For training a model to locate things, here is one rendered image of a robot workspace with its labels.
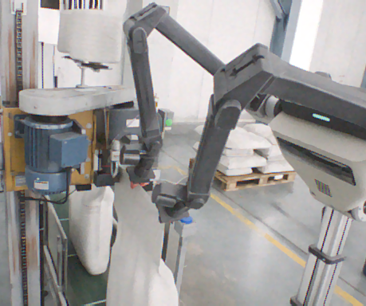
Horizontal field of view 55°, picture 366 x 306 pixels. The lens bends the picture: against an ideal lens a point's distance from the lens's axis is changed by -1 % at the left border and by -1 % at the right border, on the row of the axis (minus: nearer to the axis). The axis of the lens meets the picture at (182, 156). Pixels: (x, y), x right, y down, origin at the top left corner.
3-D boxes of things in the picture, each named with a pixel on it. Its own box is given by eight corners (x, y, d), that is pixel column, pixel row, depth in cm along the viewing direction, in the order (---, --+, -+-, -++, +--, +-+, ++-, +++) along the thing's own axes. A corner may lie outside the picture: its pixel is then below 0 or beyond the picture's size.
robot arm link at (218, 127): (248, 107, 63) (242, 67, 69) (217, 103, 63) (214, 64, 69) (206, 212, 98) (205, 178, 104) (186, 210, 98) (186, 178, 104)
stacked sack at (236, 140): (273, 150, 430) (276, 139, 426) (230, 153, 397) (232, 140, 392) (250, 139, 465) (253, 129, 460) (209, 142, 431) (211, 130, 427)
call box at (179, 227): (195, 234, 164) (198, 223, 162) (181, 237, 160) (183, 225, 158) (187, 225, 171) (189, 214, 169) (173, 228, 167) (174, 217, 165)
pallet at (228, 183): (294, 181, 478) (297, 171, 473) (225, 192, 414) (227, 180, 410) (253, 160, 543) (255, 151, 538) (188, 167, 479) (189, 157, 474)
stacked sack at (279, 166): (300, 173, 474) (302, 162, 469) (263, 177, 440) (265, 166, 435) (277, 162, 508) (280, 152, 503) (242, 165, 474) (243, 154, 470)
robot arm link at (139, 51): (148, 26, 97) (139, 17, 105) (128, 30, 96) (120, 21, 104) (165, 152, 122) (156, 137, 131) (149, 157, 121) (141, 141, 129)
